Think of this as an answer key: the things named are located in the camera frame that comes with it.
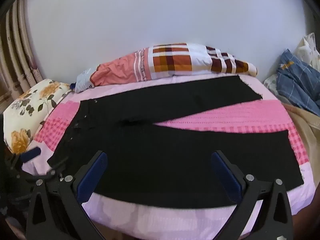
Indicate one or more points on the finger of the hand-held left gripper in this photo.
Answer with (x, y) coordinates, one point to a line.
(31, 154)
(33, 175)

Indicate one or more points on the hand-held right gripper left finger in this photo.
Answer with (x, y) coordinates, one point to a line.
(93, 170)

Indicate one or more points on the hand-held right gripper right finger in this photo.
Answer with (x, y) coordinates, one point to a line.
(226, 172)

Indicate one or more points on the black pants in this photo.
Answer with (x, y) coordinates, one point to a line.
(150, 155)

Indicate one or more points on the yellow floral pillow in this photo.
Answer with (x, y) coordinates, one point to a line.
(30, 105)

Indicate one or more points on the pink checked bed blanket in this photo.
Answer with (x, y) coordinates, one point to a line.
(225, 115)

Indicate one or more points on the beige cloth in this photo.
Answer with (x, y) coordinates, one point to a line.
(307, 125)

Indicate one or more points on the beige patterned curtain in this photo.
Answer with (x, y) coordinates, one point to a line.
(15, 55)

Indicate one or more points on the orange plaid pillow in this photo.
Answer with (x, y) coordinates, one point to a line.
(175, 60)

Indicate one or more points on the blue plaid cloth pile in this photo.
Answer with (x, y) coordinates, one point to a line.
(307, 47)

